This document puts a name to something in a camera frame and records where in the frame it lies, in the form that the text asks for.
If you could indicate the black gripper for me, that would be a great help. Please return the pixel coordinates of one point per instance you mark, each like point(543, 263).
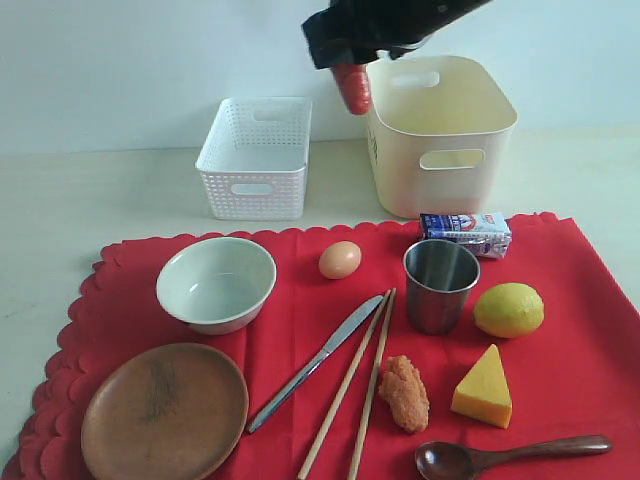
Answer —
point(354, 31)

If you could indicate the red sausage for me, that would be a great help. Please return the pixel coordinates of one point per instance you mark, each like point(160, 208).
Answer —
point(354, 86)

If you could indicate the brown egg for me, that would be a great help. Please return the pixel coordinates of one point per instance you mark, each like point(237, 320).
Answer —
point(340, 260)

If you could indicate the blue white milk carton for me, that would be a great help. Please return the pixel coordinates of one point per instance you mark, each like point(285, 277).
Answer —
point(485, 235)

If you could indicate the yellow lemon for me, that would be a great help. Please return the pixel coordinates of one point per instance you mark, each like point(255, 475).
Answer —
point(509, 310)

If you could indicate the cream plastic bin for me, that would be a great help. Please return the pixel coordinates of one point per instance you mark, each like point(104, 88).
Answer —
point(437, 131)

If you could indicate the white perforated plastic basket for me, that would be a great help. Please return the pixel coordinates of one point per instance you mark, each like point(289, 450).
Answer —
point(254, 161)

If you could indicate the stainless steel cup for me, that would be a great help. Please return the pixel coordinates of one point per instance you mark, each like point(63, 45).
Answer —
point(440, 275)

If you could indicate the silver table knife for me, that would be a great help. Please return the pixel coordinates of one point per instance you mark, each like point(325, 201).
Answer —
point(340, 334)

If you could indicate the pale green ceramic bowl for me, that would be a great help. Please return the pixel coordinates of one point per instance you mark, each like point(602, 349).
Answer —
point(217, 286)

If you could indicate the red scalloped cloth mat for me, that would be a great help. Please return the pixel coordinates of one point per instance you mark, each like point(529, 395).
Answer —
point(577, 374)

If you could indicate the fried chicken piece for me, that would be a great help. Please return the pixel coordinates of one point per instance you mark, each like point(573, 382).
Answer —
point(404, 392)

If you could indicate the left wooden chopstick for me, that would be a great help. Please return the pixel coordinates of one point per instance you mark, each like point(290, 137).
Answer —
point(343, 387)

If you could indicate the wooden chopstick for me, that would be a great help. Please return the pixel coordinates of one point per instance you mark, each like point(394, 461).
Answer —
point(367, 406)
point(343, 387)

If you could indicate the yellow cheese wedge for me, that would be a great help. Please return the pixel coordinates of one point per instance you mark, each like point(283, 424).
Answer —
point(483, 394)

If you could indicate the brown wooden plate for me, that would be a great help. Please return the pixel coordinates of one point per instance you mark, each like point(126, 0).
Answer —
point(173, 412)

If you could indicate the dark wooden spoon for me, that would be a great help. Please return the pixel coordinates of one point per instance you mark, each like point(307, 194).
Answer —
point(445, 460)

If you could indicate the right wooden chopstick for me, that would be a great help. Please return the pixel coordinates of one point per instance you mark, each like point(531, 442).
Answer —
point(367, 406)

